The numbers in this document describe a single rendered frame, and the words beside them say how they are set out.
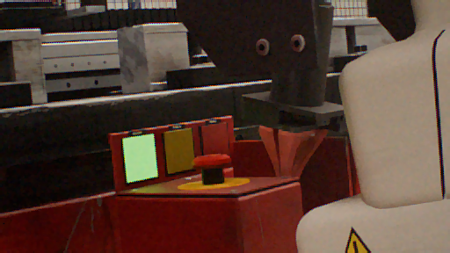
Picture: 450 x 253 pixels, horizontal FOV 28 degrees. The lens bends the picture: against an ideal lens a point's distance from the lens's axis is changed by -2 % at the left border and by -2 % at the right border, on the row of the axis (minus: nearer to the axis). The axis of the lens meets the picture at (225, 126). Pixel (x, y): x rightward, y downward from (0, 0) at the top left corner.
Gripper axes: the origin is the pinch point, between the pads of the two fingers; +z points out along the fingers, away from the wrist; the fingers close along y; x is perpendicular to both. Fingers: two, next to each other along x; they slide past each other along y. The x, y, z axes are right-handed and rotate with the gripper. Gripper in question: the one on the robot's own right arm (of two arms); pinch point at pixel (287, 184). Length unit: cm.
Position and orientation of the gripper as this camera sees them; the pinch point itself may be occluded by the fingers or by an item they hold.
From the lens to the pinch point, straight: 99.0
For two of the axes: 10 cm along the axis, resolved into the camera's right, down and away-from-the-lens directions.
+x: -6.2, 1.1, -7.8
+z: -0.9, 9.7, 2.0
